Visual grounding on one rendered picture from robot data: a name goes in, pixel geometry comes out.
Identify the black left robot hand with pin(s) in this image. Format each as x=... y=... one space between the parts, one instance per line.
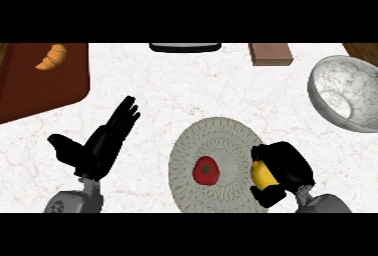
x=101 y=146

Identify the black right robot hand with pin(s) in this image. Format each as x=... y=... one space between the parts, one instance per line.
x=290 y=166

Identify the yellow lemon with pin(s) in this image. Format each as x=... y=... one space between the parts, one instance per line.
x=263 y=174

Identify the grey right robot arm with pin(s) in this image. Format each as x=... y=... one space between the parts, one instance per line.
x=319 y=201

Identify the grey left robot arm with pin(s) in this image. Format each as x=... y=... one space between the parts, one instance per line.
x=76 y=198

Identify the round grey woven placemat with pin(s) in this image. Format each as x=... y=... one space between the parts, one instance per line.
x=197 y=146

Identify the white marble bowl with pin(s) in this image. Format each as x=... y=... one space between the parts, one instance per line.
x=345 y=90

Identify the dark red cutting board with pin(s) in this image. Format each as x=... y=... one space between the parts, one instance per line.
x=34 y=83

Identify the orange croissant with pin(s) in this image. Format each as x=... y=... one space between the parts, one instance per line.
x=52 y=57

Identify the brown wooden block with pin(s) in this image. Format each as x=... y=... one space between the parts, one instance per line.
x=271 y=54

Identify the brown wooden corner object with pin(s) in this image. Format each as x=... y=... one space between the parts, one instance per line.
x=364 y=51

